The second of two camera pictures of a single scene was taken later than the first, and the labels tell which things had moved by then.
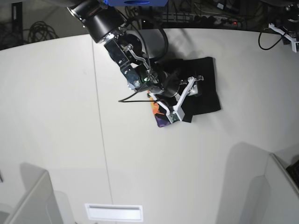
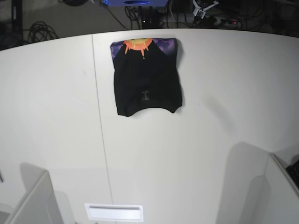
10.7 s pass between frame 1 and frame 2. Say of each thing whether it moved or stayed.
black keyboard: stayed
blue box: stayed
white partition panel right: stayed
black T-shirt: moved
